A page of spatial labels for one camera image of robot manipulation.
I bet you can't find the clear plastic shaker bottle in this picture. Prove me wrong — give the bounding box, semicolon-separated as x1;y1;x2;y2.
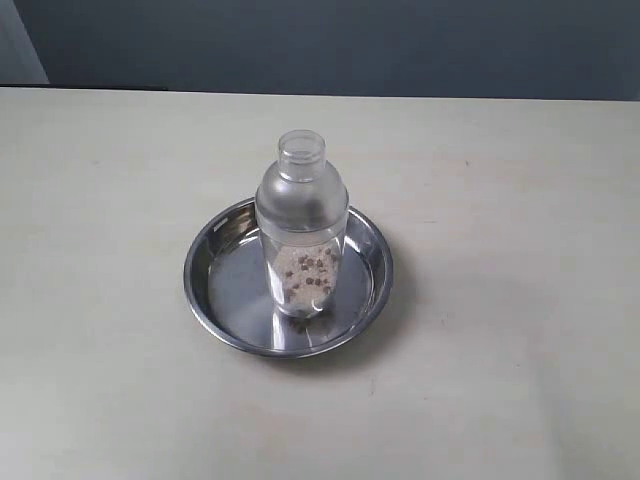
254;130;349;319

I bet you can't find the round stainless steel tray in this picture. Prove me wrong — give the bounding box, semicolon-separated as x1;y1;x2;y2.
183;198;394;359

